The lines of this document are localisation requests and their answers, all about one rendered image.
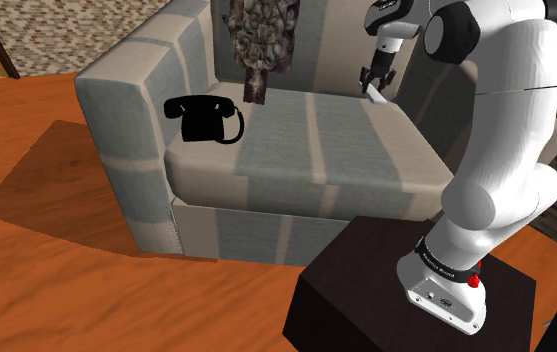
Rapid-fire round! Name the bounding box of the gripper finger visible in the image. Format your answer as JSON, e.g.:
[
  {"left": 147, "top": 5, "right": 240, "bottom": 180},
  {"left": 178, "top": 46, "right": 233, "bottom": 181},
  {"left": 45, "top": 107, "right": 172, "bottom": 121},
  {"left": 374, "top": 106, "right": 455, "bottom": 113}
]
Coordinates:
[
  {"left": 378, "top": 69, "right": 398, "bottom": 92},
  {"left": 359, "top": 67, "right": 375, "bottom": 95}
]

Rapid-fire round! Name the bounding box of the small white flat bar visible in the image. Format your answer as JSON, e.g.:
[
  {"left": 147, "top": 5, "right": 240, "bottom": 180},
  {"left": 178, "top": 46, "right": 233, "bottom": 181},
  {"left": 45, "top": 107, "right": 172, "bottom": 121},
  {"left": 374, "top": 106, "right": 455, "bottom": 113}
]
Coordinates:
[{"left": 365, "top": 81, "right": 388, "bottom": 106}]

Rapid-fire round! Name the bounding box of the beige grey striped armchair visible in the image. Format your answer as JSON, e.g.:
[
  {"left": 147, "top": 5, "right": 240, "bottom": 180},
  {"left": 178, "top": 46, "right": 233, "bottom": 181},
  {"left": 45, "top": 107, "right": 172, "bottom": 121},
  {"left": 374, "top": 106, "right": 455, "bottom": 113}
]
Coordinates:
[{"left": 74, "top": 0, "right": 557, "bottom": 268}]

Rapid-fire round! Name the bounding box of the brown patterned throw cloth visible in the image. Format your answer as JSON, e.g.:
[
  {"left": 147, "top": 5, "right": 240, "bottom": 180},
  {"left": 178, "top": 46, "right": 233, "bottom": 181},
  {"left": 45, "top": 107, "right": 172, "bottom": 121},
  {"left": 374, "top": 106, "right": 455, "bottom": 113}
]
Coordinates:
[{"left": 222, "top": 0, "right": 302, "bottom": 106}]

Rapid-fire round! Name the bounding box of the black rotary telephone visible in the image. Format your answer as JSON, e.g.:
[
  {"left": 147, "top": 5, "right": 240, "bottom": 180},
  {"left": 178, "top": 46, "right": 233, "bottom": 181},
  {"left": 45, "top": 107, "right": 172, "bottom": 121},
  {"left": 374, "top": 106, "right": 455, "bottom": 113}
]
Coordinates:
[{"left": 163, "top": 94, "right": 246, "bottom": 145}]

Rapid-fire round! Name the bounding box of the dark robot stand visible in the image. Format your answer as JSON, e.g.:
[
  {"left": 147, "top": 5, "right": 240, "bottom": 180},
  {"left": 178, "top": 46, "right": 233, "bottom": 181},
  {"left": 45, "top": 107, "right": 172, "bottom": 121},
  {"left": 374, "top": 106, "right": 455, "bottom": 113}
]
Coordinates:
[{"left": 281, "top": 215, "right": 538, "bottom": 352}]

